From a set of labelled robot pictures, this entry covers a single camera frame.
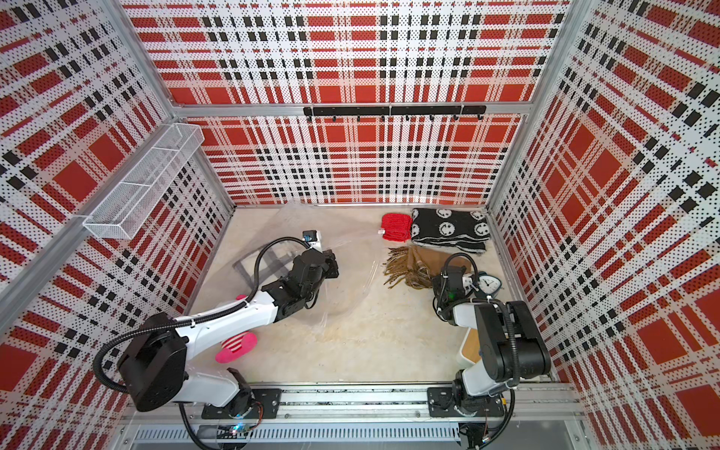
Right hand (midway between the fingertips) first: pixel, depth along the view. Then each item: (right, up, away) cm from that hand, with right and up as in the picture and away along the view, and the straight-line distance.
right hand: (438, 274), depth 96 cm
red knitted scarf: (-14, +17, +11) cm, 24 cm away
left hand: (-34, +9, -12) cm, 37 cm away
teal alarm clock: (+15, -3, -5) cm, 16 cm away
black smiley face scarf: (+14, +16, +9) cm, 23 cm away
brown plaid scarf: (-8, +3, -1) cm, 8 cm away
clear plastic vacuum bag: (-29, +3, +9) cm, 30 cm away
